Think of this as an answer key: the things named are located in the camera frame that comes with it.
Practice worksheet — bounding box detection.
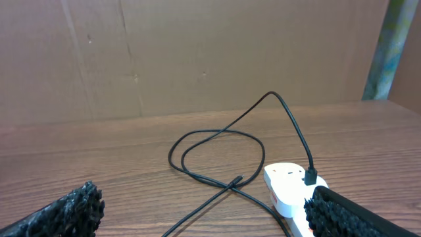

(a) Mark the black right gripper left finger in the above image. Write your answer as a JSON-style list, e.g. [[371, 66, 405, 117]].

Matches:
[[1, 181, 105, 237]]

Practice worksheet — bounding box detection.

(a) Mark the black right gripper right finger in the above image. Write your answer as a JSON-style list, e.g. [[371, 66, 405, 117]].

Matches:
[[304, 186, 418, 237]]

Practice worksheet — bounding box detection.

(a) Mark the black charger cable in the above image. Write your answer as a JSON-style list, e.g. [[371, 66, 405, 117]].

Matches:
[[161, 91, 318, 237]]

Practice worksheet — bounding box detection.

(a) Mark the white charger plug adapter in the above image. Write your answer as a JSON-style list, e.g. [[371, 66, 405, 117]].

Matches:
[[263, 162, 329, 219]]

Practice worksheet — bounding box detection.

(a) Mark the white power strip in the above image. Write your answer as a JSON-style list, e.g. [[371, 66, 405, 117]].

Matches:
[[263, 162, 330, 237]]

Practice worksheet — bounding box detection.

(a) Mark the colourful painted board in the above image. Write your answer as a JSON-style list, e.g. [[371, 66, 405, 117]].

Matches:
[[362, 0, 420, 101]]

